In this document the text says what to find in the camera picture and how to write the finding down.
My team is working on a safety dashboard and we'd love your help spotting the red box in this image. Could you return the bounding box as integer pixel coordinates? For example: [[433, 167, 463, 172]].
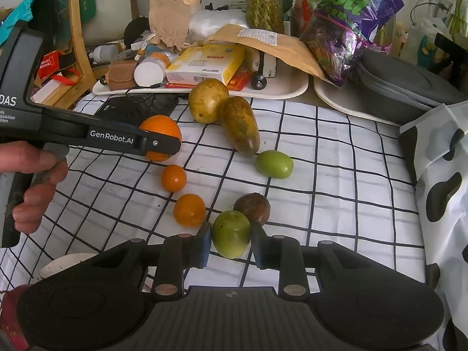
[[38, 50, 61, 81]]

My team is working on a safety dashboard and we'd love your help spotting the brown passion fruit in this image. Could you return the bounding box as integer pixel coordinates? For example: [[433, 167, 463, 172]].
[[233, 192, 271, 226]]

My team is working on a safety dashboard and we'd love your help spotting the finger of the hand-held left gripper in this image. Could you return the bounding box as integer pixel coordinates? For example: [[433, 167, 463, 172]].
[[78, 118, 183, 159]]

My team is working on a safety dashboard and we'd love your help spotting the long white tray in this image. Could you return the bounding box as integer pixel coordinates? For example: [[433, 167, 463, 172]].
[[91, 66, 310, 100]]

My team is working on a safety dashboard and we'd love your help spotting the white canvas bag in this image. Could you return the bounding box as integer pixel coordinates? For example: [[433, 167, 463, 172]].
[[93, 0, 138, 27]]

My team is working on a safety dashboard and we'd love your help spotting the round yellow-green mango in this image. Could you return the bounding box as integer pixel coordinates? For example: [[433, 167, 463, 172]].
[[187, 78, 230, 124]]

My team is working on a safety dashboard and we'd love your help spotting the person's left hand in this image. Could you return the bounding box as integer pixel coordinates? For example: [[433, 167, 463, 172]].
[[0, 141, 70, 235]]

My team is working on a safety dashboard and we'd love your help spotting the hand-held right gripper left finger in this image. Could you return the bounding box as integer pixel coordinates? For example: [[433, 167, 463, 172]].
[[86, 221, 213, 303]]

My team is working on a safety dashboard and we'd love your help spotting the brown leather pouch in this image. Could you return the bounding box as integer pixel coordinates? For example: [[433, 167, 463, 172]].
[[108, 61, 138, 92]]

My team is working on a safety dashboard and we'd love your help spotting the flat orange box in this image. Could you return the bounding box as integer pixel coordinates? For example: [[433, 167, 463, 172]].
[[166, 69, 254, 92]]

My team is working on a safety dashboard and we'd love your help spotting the cow print cloth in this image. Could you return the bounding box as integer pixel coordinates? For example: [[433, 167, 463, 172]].
[[398, 101, 468, 351]]

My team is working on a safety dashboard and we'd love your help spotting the large orange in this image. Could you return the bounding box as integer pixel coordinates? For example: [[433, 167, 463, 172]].
[[139, 115, 183, 162]]

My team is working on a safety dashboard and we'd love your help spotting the white lid jar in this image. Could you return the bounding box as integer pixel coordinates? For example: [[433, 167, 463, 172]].
[[133, 52, 172, 89]]

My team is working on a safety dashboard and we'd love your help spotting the purple snack bag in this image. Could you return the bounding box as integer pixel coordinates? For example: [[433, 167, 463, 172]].
[[299, 0, 405, 87]]

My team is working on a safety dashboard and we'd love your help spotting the small orange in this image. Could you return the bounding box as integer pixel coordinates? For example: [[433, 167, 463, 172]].
[[161, 164, 188, 193], [173, 192, 207, 228]]

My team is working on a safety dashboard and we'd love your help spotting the teal paper bag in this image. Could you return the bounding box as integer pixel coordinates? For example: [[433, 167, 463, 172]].
[[0, 0, 56, 45]]

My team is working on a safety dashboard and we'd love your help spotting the black checked white tablecloth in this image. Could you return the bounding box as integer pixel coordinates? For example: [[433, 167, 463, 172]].
[[0, 93, 429, 300]]

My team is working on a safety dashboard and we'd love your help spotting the yellow cardboard box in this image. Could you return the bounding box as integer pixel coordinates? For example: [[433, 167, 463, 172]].
[[165, 43, 246, 87]]

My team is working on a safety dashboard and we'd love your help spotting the black stand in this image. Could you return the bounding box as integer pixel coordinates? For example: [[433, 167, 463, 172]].
[[432, 32, 468, 89]]

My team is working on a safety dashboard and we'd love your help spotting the white bottle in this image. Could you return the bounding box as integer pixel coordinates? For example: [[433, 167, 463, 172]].
[[89, 43, 120, 63]]

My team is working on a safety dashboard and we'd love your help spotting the green jujube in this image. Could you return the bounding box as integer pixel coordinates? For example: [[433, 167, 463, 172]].
[[211, 210, 252, 259], [255, 149, 295, 179]]

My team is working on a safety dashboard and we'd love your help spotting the curved wooden rack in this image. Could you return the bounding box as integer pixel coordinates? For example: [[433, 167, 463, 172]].
[[31, 0, 98, 110]]

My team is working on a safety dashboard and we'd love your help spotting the white device with black wheel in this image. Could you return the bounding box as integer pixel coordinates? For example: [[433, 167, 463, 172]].
[[250, 49, 277, 90]]

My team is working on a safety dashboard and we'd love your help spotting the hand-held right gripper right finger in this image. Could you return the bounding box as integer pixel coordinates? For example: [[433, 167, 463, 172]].
[[251, 222, 371, 302]]

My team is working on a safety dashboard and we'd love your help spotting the black round object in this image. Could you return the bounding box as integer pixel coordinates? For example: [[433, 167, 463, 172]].
[[123, 18, 151, 49]]

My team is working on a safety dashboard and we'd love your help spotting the white round plate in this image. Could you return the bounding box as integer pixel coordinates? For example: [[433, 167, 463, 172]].
[[37, 252, 100, 283]]

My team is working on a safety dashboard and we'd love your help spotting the clear plastic bag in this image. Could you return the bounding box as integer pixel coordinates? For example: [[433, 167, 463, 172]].
[[188, 9, 250, 43]]

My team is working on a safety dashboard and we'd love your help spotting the brown padded envelope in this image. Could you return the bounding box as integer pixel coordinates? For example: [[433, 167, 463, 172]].
[[208, 23, 338, 87]]

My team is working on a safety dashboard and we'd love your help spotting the grey zip case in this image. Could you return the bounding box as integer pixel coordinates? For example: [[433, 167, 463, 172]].
[[356, 49, 468, 125]]

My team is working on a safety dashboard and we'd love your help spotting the white tray under grey case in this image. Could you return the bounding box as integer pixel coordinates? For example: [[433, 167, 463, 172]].
[[313, 76, 403, 127]]

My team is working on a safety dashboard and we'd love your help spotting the crumpled brown paper bag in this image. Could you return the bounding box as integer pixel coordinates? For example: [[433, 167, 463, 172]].
[[148, 0, 202, 54]]

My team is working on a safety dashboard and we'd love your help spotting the tall glass vase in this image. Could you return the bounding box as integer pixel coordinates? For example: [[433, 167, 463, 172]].
[[244, 0, 286, 34]]

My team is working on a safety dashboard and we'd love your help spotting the long brownish mango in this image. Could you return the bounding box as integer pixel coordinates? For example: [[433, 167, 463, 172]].
[[219, 96, 261, 156]]

